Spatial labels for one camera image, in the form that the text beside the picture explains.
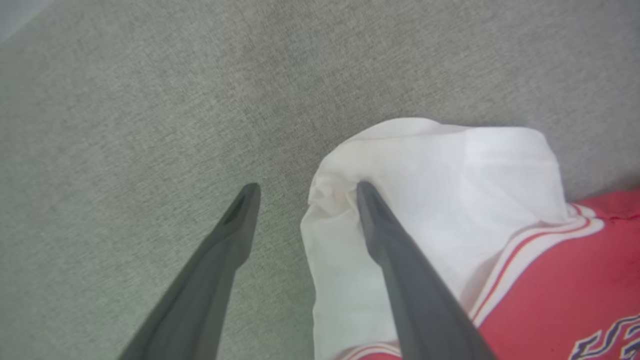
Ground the red jersey with white sleeves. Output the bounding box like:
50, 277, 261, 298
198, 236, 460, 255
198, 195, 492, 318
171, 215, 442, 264
300, 117, 640, 360

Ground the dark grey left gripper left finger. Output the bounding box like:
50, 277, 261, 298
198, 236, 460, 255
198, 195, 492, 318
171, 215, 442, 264
117, 182, 262, 360

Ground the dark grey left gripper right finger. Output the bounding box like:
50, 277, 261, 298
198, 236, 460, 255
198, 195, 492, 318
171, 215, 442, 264
356, 181, 498, 360

